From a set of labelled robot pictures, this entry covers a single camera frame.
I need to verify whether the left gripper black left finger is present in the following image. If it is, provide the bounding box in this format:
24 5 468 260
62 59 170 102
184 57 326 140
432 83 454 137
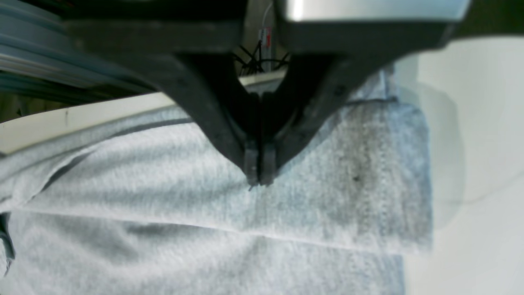
65 20 260 186

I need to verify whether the black cable bundle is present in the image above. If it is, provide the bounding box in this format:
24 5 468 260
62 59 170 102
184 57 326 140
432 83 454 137
233 41 291 76

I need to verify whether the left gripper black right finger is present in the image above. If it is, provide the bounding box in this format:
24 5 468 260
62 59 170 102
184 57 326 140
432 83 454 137
260 20 455 185

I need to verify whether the grey T-shirt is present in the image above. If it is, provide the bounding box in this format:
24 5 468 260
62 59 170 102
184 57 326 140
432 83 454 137
1 71 433 295

